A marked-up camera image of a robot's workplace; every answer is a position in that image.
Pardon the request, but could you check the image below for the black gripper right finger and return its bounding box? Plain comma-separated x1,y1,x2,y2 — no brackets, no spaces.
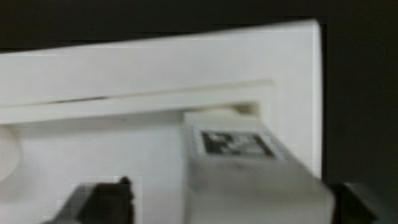
328,182,398,224

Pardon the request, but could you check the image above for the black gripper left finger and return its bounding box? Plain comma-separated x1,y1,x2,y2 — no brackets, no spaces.
42,177,135,224

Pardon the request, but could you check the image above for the white table leg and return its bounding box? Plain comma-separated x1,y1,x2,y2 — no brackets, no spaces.
182,109,334,224

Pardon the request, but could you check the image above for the white square tabletop part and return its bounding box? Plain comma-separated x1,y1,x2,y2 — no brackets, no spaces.
0,20,321,224

